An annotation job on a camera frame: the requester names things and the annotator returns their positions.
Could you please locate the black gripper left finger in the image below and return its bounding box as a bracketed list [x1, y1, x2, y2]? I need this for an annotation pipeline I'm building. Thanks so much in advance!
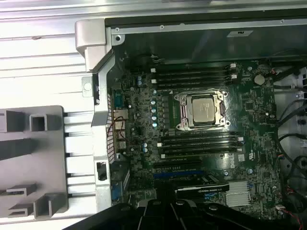
[62, 200, 175, 230]

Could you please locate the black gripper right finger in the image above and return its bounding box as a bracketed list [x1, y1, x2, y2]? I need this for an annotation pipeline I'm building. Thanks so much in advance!
[170, 200, 286, 230]

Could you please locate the black RAM slot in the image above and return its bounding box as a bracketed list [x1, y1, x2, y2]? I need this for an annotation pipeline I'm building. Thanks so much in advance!
[153, 73, 238, 80]
[153, 62, 238, 69]
[164, 148, 243, 154]
[151, 79, 237, 85]
[164, 136, 243, 142]
[150, 68, 237, 74]
[157, 142, 238, 148]

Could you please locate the silver finned chipset heatsink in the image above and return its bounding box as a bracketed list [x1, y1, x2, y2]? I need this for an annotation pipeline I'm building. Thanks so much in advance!
[225, 181, 252, 208]

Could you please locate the black graphics card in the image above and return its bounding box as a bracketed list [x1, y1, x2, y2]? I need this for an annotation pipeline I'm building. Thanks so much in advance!
[153, 174, 230, 199]

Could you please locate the blue expansion slot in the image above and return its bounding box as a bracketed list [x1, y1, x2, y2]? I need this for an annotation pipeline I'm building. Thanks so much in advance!
[153, 170, 205, 179]

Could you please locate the black open PC case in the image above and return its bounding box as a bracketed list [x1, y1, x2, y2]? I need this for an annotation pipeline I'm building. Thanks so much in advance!
[74, 14, 307, 230]

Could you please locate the silver CPU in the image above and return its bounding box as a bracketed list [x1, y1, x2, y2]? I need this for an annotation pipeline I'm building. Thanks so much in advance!
[191, 97, 215, 125]

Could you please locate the grey parts rack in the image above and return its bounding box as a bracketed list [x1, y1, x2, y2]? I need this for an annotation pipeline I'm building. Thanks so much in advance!
[0, 105, 70, 221]

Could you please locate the green motherboard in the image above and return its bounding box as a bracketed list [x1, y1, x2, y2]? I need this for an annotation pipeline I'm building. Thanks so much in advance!
[111, 59, 283, 216]

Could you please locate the grey plastic case latch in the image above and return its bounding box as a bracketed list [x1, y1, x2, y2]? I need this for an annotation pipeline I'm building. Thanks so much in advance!
[74, 20, 114, 73]

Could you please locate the thin wire locking lever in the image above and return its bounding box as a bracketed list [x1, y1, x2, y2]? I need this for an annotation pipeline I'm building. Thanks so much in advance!
[182, 88, 224, 94]
[181, 128, 227, 133]

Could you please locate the metal socket cover frame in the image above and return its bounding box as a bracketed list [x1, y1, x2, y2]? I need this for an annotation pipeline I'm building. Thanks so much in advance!
[174, 92, 231, 131]

